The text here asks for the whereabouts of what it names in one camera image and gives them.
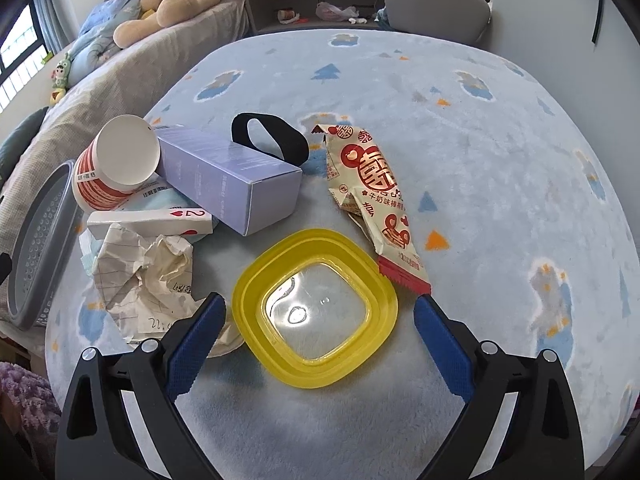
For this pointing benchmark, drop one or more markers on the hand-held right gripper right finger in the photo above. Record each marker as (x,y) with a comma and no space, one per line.
(442,345)

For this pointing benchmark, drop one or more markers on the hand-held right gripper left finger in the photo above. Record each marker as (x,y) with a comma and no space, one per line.
(197,340)

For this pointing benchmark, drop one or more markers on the yellow plastic lid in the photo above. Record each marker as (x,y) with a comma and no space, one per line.
(250,310)

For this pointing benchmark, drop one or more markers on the playing card box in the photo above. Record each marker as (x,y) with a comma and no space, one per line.
(150,220)

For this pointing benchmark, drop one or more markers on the grey perforated basket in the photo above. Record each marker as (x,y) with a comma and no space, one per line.
(35,240)

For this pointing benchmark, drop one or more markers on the red and white paper cup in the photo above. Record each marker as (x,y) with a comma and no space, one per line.
(125,155)

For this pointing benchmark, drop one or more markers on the crumpled lined paper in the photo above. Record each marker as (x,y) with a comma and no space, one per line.
(130,280)

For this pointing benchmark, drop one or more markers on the light blue plastic packet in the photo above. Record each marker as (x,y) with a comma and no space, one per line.
(160,202)

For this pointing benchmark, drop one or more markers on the lilac cardboard box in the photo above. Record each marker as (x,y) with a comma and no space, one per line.
(220,180)

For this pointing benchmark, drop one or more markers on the purple fuzzy cloth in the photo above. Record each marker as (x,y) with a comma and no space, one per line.
(25,395)

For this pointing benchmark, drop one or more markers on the light blue printed blanket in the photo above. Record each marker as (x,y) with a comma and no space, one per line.
(450,160)

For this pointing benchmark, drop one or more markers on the red and cream snack wrapper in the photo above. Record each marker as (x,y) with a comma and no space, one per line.
(370,170)

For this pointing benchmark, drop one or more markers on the black elastic band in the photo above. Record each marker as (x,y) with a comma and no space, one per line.
(292,142)

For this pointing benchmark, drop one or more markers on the dark grey cushion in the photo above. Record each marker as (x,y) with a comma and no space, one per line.
(20,135)

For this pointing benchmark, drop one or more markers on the bed with grey cover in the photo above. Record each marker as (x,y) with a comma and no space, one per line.
(125,75)

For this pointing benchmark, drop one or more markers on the small green doll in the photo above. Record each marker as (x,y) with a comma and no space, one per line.
(62,70)

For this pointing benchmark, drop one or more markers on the blue patterned quilt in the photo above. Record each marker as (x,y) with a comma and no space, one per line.
(100,35)

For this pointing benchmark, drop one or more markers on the grey wooden shelf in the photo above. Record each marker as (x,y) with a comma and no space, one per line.
(260,10)

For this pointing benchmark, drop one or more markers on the grey chair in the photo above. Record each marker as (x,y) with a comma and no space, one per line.
(435,5)

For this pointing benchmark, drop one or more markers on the grey blue curtain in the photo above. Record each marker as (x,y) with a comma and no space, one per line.
(42,25)

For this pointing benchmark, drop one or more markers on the white plastic bag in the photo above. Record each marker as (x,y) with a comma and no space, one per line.
(332,11)

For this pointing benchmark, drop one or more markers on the window with black frame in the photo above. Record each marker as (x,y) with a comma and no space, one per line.
(20,55)

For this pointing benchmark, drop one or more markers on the black wall strip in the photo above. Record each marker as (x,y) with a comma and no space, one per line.
(597,5)

